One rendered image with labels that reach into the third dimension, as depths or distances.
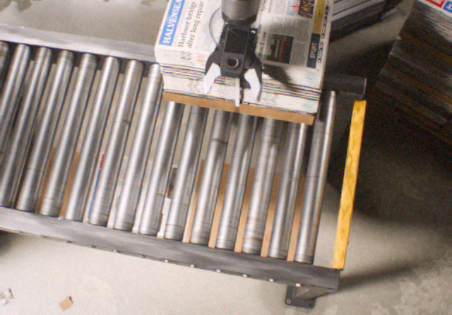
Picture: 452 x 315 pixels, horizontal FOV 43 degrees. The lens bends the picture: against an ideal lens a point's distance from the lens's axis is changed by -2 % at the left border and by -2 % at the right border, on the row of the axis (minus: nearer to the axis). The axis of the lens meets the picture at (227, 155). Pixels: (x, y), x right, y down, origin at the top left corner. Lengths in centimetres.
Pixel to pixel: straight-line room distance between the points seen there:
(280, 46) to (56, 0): 159
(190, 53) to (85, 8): 141
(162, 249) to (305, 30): 62
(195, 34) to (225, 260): 53
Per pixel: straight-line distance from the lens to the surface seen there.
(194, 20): 134
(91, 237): 148
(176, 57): 132
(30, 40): 171
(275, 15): 136
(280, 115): 144
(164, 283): 225
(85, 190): 152
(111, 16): 261
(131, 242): 146
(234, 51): 115
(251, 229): 143
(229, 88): 139
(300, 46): 130
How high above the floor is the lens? 222
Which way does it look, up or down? 74 degrees down
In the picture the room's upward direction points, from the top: 9 degrees counter-clockwise
